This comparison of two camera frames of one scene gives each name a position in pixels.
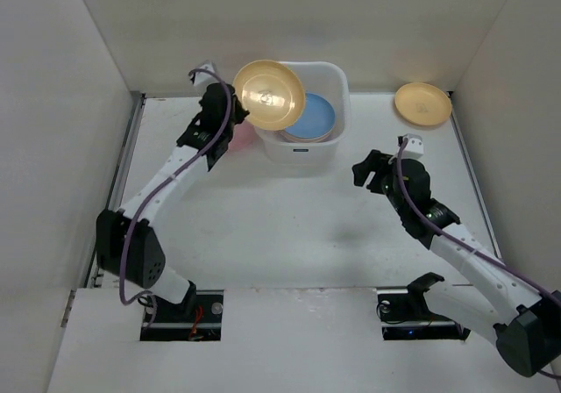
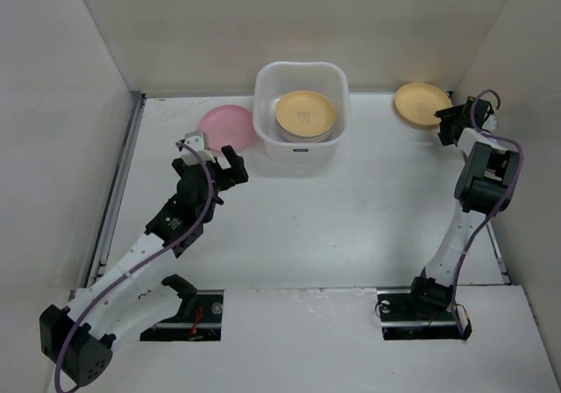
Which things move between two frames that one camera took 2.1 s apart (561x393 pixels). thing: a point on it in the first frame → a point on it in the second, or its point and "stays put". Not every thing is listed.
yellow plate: (271, 92) → (305, 113)
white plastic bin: (330, 79) stays put
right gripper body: (379, 175) → (452, 124)
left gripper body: (240, 113) → (224, 180)
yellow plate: (422, 103) stays put
